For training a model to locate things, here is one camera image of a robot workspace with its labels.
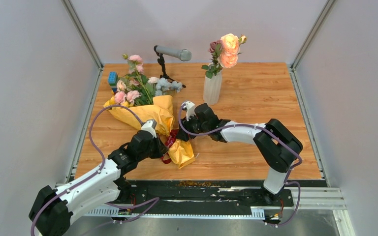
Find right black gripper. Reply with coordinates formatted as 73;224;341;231
176;112;209;142

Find dark red ribbon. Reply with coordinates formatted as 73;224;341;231
160;129;179;164

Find yellow flower bouquet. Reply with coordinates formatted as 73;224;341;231
103;54;196;170

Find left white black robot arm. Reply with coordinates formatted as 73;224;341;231
29;130;168;236

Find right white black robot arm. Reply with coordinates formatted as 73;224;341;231
177;101;303;205

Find white ribbed vase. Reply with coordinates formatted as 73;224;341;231
203;72;222;106

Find orange flowers in vase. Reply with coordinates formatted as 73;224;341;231
201;33;247;79

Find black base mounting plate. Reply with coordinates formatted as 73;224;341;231
114;180;294;215

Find silver microphone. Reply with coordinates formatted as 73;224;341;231
154;45;192;61

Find colourful toy block train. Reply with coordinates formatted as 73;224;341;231
107;71;119;94

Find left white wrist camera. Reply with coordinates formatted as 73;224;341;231
141;119;157;138

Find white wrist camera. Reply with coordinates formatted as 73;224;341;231
141;119;157;138
182;101;196;121

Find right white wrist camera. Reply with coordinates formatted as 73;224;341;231
182;101;196;121

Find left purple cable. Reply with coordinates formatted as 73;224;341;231
30;104;144;236

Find purple cable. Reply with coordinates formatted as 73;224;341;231
178;103;304;228
30;104;144;236

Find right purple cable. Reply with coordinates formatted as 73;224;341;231
178;103;304;228

